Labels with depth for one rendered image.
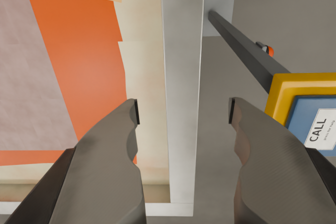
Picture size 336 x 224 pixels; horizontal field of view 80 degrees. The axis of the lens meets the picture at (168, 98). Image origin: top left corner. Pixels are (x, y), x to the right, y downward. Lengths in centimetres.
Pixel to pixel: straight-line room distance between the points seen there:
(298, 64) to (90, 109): 133
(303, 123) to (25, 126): 39
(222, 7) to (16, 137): 107
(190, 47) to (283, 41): 119
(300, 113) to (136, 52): 22
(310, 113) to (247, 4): 99
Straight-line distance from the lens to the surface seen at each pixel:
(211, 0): 120
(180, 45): 20
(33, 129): 37
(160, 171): 36
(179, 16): 20
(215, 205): 229
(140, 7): 23
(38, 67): 30
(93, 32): 25
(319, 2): 141
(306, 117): 31
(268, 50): 59
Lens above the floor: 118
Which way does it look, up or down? 59 degrees down
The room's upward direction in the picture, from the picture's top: 177 degrees counter-clockwise
